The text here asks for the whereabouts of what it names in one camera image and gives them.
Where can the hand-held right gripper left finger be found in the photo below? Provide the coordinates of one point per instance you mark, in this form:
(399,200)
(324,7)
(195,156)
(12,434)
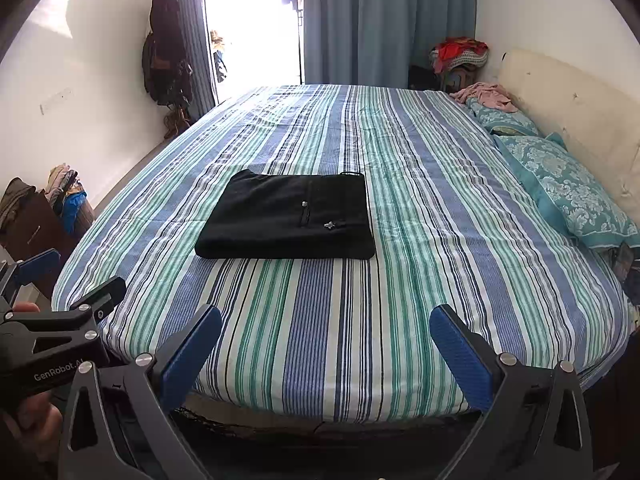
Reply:
(192,355)

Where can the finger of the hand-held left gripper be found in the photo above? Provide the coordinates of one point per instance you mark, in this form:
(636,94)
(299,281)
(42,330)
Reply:
(100,295)
(35,264)

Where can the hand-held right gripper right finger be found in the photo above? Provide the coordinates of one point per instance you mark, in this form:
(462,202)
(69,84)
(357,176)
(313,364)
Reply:
(457,355)

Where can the black pants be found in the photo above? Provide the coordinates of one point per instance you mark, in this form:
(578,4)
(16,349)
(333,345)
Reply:
(285,220)

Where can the person's left hand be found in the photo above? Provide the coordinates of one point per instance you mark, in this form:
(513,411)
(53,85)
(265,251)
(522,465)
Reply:
(32,425)

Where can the dark wooden cabinet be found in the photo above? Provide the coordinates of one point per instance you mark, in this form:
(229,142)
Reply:
(35,240)

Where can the blue bag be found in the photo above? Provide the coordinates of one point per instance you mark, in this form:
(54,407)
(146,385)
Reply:
(75,212)

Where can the olive green cloth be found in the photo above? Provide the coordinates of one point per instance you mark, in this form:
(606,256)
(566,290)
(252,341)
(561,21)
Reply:
(15,200)

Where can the pile of folded clothes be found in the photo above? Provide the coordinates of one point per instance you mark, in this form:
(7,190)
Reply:
(62,180)

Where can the striped bed sheet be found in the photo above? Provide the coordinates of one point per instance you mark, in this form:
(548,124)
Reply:
(400,185)

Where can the dark cloth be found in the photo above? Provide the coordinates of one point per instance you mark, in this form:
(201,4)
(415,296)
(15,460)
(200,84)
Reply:
(625,270)

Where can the teal patterned pillow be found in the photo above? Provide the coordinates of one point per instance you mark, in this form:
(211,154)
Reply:
(565,185)
(505,121)

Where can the dark hanging bags and clothes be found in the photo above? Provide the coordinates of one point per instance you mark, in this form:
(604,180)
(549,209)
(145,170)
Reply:
(165,50)

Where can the pink cloth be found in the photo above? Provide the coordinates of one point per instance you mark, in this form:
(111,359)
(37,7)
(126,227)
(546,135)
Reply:
(482,96)

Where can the dark stool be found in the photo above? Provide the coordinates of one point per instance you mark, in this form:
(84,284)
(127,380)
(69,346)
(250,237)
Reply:
(422,79)

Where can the cream headboard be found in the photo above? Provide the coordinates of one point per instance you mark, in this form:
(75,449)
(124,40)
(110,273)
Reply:
(560,95)

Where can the narrow blue curtain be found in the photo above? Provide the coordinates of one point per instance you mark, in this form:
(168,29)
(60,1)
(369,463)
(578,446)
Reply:
(187,25)

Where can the red colourful clothes pile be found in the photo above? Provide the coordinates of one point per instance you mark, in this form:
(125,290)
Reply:
(457,52)

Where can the wide blue curtain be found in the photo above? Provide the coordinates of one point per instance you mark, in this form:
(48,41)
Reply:
(380,20)

